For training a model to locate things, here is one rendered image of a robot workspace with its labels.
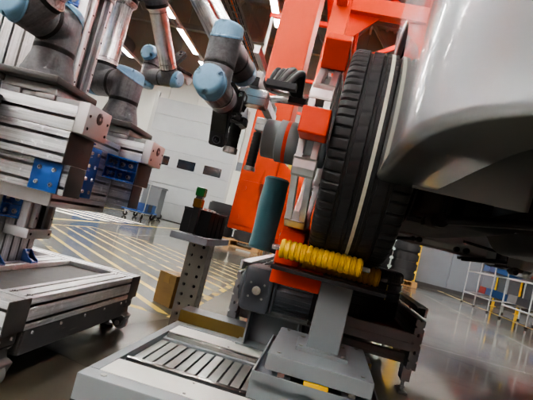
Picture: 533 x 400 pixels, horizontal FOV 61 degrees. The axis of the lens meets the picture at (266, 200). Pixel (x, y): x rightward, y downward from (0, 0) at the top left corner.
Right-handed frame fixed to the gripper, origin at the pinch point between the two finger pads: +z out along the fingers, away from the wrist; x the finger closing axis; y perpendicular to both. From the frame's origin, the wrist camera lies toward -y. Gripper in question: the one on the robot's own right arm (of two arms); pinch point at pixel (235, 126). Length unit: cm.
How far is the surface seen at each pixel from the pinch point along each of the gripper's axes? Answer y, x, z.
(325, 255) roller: -30.6, -34.8, 2.4
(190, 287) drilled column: -63, 22, 78
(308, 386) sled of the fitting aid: -66, -39, -3
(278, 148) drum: -1.7, -12.3, 11.1
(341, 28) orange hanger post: 159, -2, 258
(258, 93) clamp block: 10.7, -4.6, -2.5
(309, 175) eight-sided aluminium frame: -10.5, -25.6, -8.6
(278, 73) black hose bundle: 17.9, -9.0, -2.0
